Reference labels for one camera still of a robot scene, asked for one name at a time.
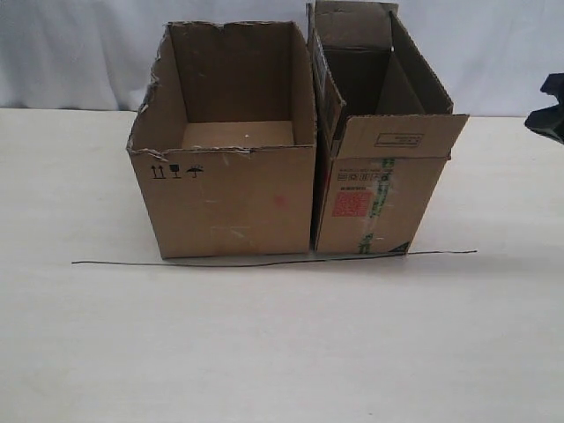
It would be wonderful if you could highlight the white backdrop curtain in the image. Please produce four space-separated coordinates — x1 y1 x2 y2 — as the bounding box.
1 1 563 116

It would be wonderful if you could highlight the thin dark line strip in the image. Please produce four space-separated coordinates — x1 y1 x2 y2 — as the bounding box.
70 249 479 269

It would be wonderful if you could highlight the large open cardboard box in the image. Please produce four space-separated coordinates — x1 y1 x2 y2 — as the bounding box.
127 21 317 259

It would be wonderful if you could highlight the small taped cardboard box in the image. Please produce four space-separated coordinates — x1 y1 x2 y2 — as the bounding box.
307 1 468 255

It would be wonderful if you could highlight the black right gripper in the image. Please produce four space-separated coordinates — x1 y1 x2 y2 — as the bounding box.
525 72 563 144

